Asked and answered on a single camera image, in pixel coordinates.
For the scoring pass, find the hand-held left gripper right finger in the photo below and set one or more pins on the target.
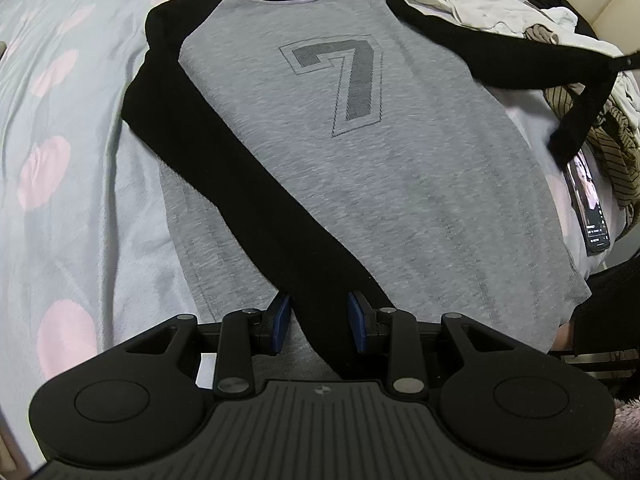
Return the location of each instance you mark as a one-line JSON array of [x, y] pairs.
[[357, 325]]

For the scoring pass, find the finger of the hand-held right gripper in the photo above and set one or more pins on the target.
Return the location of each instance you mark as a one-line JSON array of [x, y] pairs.
[[629, 60]]

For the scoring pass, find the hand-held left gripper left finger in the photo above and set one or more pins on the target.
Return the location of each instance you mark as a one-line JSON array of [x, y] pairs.
[[281, 325]]

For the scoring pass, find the grey shirt with black sleeves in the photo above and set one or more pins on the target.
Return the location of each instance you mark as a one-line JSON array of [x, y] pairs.
[[390, 195]]

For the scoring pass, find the brown striped garment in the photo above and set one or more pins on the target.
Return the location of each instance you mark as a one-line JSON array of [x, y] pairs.
[[617, 152]]

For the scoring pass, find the white thin garment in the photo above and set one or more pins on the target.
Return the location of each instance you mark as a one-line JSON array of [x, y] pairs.
[[510, 10]]

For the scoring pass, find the black smartphone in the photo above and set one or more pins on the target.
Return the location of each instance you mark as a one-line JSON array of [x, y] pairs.
[[590, 205]]

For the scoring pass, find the pink dotted grey bed sheet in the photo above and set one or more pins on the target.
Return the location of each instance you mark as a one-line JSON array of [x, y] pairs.
[[75, 210]]

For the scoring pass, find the dark cloth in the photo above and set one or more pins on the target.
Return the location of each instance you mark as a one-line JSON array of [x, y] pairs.
[[607, 310]]

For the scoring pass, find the pink fluffy cloth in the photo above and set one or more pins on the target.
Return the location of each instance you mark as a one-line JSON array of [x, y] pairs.
[[622, 440]]

